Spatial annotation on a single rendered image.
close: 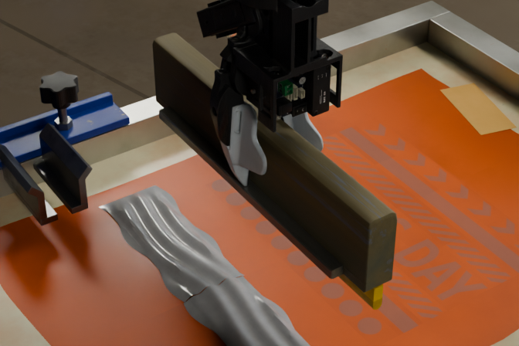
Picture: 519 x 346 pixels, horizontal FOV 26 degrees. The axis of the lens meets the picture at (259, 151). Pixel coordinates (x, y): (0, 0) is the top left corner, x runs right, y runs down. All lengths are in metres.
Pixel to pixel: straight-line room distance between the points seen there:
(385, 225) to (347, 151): 0.40
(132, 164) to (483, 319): 0.44
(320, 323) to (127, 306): 0.19
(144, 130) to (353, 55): 0.30
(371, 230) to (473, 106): 0.52
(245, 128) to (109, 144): 0.33
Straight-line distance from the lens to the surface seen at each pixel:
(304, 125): 1.02
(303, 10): 0.90
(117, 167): 1.28
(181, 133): 1.12
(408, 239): 1.18
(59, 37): 3.49
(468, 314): 1.11
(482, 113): 1.39
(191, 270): 1.13
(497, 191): 1.26
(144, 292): 1.12
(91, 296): 1.12
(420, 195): 1.24
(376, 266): 0.94
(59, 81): 1.24
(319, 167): 0.96
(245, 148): 1.00
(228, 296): 1.10
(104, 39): 3.46
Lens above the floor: 1.71
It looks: 36 degrees down
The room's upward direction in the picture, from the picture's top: straight up
